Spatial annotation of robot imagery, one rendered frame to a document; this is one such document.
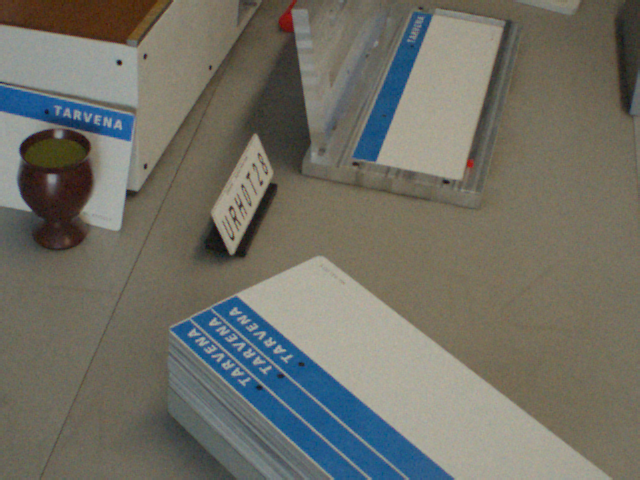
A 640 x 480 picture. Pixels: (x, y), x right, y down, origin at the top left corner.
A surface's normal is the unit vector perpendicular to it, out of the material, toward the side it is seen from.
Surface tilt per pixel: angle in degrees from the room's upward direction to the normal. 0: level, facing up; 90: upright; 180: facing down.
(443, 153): 0
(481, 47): 0
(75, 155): 0
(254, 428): 90
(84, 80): 90
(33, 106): 69
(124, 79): 90
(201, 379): 90
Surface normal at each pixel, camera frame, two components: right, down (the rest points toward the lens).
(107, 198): -0.26, 0.23
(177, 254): 0.07, -0.80
